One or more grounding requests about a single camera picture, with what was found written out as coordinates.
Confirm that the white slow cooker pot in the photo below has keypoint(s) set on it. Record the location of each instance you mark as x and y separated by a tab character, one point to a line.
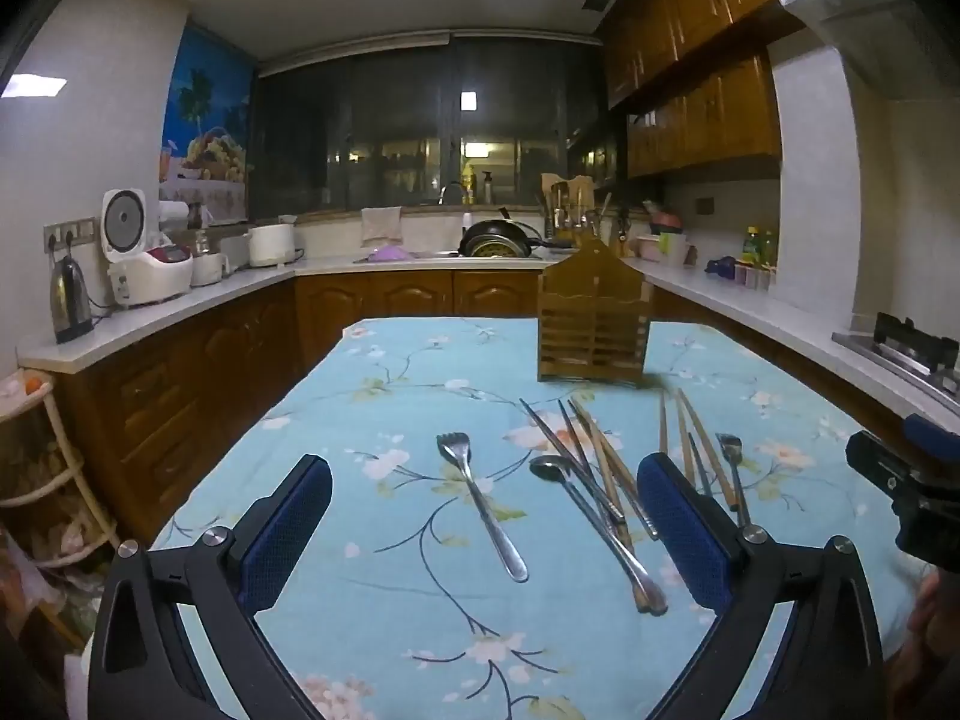
271	246

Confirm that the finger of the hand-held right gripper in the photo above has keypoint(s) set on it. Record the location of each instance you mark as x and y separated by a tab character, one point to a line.
930	431
877	465

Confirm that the person's right hand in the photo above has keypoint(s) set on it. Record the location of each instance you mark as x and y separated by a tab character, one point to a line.
930	637

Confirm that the wooden chopstick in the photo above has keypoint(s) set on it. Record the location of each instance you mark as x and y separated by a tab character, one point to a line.
709	444
684	427
600	469
602	450

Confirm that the dark bottle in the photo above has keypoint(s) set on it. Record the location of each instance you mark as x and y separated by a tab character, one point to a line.
488	187

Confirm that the dark kitchen window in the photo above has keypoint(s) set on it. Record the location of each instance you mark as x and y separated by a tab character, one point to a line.
390	112

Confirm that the white rice cooker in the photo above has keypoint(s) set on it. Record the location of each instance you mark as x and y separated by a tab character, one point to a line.
150	277

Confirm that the steel range hood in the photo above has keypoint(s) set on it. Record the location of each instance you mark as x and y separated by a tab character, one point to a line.
870	15

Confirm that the paper towel roll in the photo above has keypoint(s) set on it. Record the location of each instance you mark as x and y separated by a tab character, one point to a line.
174	214

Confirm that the wooden upper cabinets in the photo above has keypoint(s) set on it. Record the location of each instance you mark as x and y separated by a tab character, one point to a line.
705	30

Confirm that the steel electric kettle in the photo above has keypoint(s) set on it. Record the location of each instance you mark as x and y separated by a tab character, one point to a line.
69	300

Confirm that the white countertop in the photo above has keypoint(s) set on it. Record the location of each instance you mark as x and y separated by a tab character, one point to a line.
772	315

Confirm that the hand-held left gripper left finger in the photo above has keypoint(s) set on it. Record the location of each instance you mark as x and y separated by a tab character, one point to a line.
289	532

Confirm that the small white container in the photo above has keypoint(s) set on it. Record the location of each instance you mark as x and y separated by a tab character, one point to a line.
210	268

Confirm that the utensil rack with cutting boards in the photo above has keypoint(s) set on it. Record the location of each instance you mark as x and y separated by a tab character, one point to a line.
570	202

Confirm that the beige hanging towel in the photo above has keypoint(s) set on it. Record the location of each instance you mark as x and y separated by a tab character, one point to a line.
381	225

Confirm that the metal spoon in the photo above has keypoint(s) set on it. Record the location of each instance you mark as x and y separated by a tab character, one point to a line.
551	469

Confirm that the blue floral tablecloth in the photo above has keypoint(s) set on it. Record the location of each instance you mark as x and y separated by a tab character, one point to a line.
375	577

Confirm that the wooden lower cabinets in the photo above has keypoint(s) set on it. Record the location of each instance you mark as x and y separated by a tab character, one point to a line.
225	360

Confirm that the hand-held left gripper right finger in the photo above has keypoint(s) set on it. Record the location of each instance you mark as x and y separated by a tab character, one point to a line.
686	532

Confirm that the wall socket strip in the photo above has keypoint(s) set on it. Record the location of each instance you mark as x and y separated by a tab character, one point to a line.
71	231

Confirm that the tropical fruit wall poster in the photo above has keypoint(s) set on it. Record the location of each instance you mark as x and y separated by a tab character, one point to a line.
206	127

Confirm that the wooden utensil holder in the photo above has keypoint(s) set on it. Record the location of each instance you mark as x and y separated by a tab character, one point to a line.
592	330

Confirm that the green bottle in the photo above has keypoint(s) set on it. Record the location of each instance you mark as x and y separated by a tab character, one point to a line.
757	244

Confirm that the purple cloth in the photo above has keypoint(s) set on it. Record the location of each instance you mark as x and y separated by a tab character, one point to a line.
391	253

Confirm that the corner storage shelf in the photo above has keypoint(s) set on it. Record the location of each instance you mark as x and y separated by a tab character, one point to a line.
37	480

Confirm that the stack of pink bowls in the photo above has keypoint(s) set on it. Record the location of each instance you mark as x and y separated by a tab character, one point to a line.
664	221

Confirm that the wooden cabinets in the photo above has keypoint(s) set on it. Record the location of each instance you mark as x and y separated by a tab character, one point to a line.
705	30
225	360

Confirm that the ceiling light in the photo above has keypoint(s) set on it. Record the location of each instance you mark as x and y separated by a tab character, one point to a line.
30	85

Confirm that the row of seasoning containers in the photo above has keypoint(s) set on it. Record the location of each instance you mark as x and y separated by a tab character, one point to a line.
754	277

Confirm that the gas stove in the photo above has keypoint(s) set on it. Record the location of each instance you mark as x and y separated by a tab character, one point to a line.
907	349

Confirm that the black wok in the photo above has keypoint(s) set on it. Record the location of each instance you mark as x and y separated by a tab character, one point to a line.
495	234

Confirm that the yellow bottle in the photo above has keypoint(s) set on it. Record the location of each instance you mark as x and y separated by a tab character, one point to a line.
470	184

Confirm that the blue small object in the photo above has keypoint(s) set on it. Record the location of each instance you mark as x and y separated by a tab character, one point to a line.
721	267

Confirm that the sink faucet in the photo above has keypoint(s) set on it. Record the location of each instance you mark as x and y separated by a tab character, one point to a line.
450	191

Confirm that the metal chopstick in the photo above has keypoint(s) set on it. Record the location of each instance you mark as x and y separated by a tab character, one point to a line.
555	440
583	451

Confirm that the small metal fork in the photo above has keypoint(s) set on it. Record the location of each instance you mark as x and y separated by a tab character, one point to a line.
729	450

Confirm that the large metal fork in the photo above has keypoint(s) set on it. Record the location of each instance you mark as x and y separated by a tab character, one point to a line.
487	517

